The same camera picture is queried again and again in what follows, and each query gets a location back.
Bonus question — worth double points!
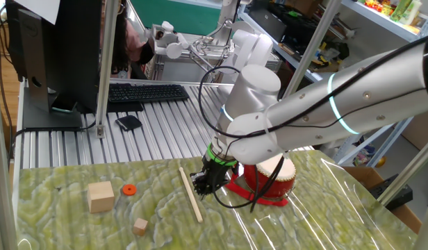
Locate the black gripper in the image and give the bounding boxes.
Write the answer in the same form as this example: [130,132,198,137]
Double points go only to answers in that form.
[189,156,235,201]

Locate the pale wooden drumstick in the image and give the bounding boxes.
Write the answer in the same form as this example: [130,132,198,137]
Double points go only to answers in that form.
[178,167,204,224]

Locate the red drum white skin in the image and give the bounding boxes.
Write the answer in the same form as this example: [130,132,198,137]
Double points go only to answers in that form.
[242,154,297,199]

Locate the green marble pattern mat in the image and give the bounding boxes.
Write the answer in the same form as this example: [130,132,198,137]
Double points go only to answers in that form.
[15,149,420,250]

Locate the small wooden cube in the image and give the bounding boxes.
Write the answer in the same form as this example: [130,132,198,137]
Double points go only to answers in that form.
[132,217,149,237]

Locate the black wallet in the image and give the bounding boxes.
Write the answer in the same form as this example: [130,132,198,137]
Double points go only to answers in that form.
[115,115,144,132]

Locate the large wooden block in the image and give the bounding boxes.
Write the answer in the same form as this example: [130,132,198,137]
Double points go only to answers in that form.
[87,181,115,214]

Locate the black keyboard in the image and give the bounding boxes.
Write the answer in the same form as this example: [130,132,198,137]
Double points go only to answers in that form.
[108,83,190,104]

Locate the black flat pad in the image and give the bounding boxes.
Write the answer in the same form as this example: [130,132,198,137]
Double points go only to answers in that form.
[106,100,145,113]

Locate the aluminium equipment case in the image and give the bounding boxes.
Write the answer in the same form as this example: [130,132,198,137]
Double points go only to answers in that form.
[144,33,283,83]

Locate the white foam blocks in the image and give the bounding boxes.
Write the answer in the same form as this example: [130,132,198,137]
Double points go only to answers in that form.
[321,142,354,159]

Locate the colourful toy pile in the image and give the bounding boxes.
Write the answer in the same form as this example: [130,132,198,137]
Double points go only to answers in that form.
[352,144,375,167]

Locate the person in pink sweater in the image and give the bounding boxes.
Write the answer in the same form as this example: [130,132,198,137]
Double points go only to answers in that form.
[101,0,156,80]

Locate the dark grey box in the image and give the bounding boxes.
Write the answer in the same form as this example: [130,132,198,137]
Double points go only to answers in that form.
[247,7,288,43]

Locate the teal partition board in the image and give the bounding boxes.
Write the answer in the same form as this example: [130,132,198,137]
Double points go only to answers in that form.
[131,0,222,35]

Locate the black computer monitor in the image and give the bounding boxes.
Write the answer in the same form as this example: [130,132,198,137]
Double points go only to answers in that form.
[5,0,104,132]

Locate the black box device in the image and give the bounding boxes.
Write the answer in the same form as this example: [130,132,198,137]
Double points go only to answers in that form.
[368,173,414,212]

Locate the cardboard box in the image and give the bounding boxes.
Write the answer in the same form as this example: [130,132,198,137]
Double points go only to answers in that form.
[341,165,423,235]

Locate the white metal shelf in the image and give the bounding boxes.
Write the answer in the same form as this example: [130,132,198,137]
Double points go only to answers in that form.
[318,0,428,167]

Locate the white paper sheet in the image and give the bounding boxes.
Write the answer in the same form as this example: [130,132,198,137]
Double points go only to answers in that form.
[14,0,61,26]

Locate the colourful small toys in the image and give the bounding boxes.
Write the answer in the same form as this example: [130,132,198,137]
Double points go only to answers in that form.
[365,0,392,17]

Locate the green packets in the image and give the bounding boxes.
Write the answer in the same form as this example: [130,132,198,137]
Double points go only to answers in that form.
[390,0,423,25]

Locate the orange ring disc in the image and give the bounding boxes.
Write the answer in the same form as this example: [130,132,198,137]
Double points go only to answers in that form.
[122,183,138,197]

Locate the aluminium frame post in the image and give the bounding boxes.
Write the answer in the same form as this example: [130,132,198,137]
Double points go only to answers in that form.
[94,0,120,139]
[281,0,343,100]
[376,133,428,206]
[0,48,17,250]

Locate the black monitor cable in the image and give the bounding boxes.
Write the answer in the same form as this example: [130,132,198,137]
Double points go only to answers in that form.
[8,119,97,167]

